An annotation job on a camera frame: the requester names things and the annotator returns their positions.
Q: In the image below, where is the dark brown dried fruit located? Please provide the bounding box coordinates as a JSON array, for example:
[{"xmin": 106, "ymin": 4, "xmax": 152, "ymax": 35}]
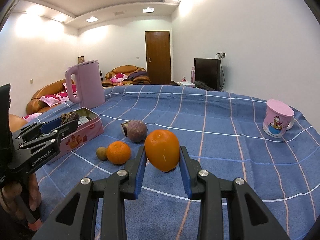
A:
[{"xmin": 61, "ymin": 112, "xmax": 79, "ymax": 125}]

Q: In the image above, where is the large orange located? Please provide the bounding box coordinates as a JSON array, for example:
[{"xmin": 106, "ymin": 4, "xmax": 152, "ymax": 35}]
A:
[{"xmin": 144, "ymin": 129, "xmax": 180, "ymax": 172}]

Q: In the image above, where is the person's hand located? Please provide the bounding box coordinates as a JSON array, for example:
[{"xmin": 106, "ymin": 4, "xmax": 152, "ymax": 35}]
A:
[{"xmin": 1, "ymin": 173, "xmax": 41, "ymax": 220}]

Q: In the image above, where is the orange leather sofa left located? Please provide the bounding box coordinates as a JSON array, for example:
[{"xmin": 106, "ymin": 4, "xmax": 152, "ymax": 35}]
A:
[{"xmin": 26, "ymin": 79, "xmax": 69, "ymax": 115}]

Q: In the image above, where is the orange leather sofa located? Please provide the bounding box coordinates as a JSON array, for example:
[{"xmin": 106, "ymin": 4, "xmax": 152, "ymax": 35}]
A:
[
  {"xmin": 102, "ymin": 65, "xmax": 151, "ymax": 87},
  {"xmin": 26, "ymin": 79, "xmax": 69, "ymax": 115}
]

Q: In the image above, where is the small tangerine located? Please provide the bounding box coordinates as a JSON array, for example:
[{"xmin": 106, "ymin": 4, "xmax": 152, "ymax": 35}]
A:
[{"xmin": 106, "ymin": 141, "xmax": 131, "ymax": 165}]

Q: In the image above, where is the pink tin box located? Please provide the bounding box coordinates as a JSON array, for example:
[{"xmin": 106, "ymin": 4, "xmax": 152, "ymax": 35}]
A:
[{"xmin": 47, "ymin": 107, "xmax": 104, "ymax": 164}]

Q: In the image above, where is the small brown kiwi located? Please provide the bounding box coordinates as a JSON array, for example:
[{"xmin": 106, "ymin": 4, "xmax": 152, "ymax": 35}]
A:
[{"xmin": 96, "ymin": 147, "xmax": 107, "ymax": 161}]

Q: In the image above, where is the pink electric kettle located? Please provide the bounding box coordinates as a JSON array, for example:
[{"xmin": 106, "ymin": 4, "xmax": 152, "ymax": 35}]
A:
[{"xmin": 65, "ymin": 60, "xmax": 105, "ymax": 109}]

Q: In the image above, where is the pink floral cushion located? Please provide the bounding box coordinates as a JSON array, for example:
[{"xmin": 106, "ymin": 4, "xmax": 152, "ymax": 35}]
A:
[{"xmin": 110, "ymin": 73, "xmax": 129, "ymax": 83}]

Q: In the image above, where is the pink cartoon mug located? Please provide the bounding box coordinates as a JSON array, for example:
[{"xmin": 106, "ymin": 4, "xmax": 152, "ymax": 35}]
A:
[{"xmin": 263, "ymin": 99, "xmax": 294, "ymax": 138}]

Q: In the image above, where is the orange leather sofa far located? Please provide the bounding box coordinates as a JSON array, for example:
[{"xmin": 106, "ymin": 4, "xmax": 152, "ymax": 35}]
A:
[{"xmin": 102, "ymin": 65, "xmax": 151, "ymax": 87}]

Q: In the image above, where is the black television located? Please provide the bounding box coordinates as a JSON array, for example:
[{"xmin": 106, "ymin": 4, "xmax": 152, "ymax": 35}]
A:
[{"xmin": 194, "ymin": 58, "xmax": 221, "ymax": 91}]

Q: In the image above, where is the brown wooden door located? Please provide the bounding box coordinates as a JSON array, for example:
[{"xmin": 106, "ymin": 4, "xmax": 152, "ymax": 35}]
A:
[{"xmin": 145, "ymin": 31, "xmax": 171, "ymax": 85}]

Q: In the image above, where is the white wall socket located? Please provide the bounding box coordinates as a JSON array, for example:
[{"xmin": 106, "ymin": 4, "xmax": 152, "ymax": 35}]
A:
[{"xmin": 218, "ymin": 52, "xmax": 226, "ymax": 58}]

